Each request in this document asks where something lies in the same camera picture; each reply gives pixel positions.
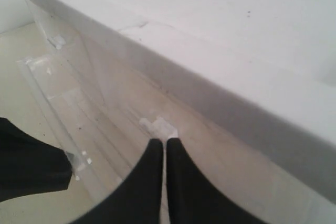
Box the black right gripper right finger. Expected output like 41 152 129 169
166 138 264 223

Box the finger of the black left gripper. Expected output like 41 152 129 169
1 118 73 202

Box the white plastic drawer cabinet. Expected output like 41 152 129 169
13 0 336 224

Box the wide clear drawer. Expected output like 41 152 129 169
17 54 99 178

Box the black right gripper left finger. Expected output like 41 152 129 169
73 139 163 224

